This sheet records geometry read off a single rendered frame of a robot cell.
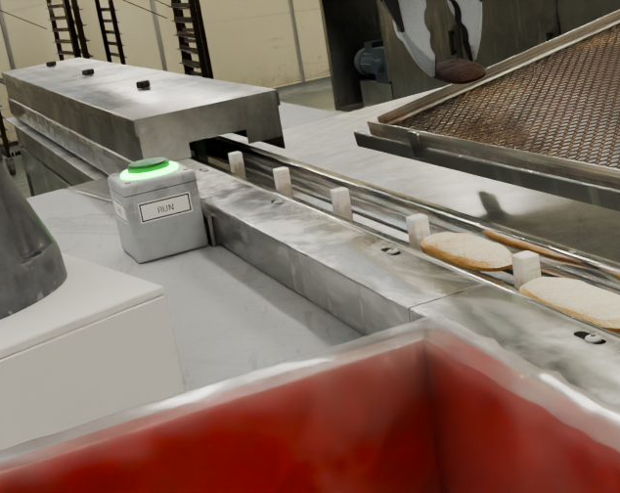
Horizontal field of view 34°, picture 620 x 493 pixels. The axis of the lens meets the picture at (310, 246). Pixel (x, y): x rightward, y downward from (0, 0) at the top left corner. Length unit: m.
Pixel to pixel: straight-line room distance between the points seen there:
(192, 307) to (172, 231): 0.17
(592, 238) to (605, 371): 0.35
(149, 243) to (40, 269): 0.31
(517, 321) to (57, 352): 0.26
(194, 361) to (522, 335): 0.25
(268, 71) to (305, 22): 0.50
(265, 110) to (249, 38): 6.95
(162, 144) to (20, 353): 0.65
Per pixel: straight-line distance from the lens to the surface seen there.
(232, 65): 8.14
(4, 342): 0.60
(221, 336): 0.74
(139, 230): 0.95
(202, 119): 1.22
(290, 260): 0.78
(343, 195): 0.89
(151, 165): 0.97
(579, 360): 0.52
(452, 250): 0.72
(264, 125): 1.24
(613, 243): 0.83
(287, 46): 8.30
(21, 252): 0.68
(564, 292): 0.62
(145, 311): 0.61
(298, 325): 0.73
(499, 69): 1.11
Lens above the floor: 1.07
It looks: 16 degrees down
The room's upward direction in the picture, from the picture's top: 9 degrees counter-clockwise
